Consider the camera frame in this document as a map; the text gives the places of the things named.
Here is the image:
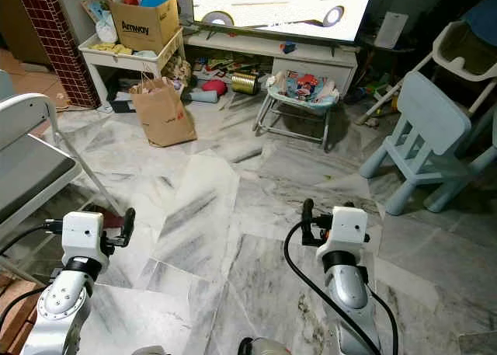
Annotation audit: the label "white chair with grey seat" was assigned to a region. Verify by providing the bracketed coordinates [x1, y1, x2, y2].
[0, 93, 117, 270]

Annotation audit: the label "brown paper bag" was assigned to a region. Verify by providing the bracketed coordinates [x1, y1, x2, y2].
[129, 71, 197, 148]

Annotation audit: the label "brown wooden boards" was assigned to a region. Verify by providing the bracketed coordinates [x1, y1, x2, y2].
[0, 273, 52, 355]

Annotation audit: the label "baby bouncer seat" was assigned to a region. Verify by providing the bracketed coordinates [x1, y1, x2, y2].
[254, 71, 342, 152]

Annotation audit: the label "grey black robot leg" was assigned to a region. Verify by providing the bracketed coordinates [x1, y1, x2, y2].
[237, 337, 290, 355]

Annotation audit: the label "gold tin can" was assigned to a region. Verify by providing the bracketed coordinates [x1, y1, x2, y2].
[229, 73, 259, 96]

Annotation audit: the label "white television console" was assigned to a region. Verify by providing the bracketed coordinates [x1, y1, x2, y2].
[182, 29, 359, 99]

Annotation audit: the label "light blue kids chair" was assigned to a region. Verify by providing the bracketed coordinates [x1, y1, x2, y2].
[360, 70, 497, 216]

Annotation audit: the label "red soft toy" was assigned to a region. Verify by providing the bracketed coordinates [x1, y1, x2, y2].
[200, 79, 228, 97]

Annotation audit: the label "white shelf cart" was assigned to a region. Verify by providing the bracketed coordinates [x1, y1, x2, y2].
[78, 29, 184, 112]

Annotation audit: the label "colourful toy clutter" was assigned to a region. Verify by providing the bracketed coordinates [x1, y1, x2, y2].
[189, 54, 273, 80]

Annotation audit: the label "white plastic bag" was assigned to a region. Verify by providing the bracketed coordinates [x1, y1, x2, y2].
[95, 19, 117, 44]

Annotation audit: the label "brown Amway cardboard box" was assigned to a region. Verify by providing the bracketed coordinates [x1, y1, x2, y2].
[107, 0, 180, 54]

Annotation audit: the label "white flat panel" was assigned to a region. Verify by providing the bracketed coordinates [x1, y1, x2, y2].
[374, 12, 410, 49]

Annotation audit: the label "red tiled pillar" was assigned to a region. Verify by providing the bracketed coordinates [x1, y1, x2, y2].
[16, 0, 98, 110]

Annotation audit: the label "flat screen television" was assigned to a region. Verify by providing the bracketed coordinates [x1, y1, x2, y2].
[190, 0, 389, 44]

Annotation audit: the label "white baby high chair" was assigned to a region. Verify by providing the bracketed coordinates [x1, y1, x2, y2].
[355, 19, 497, 127]

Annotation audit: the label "blue fabric item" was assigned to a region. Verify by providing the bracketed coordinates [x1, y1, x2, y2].
[462, 0, 497, 31]

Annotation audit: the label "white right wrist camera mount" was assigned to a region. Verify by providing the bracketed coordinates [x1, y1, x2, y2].
[326, 206, 370, 266]

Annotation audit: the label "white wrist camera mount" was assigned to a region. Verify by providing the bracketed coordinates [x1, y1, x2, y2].
[61, 211, 106, 265]
[326, 206, 370, 266]

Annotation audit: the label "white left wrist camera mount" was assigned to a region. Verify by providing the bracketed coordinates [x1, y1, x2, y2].
[61, 211, 106, 265]

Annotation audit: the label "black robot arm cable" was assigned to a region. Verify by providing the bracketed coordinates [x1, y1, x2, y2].
[0, 287, 60, 331]
[365, 287, 399, 355]
[0, 221, 64, 256]
[283, 219, 367, 355]

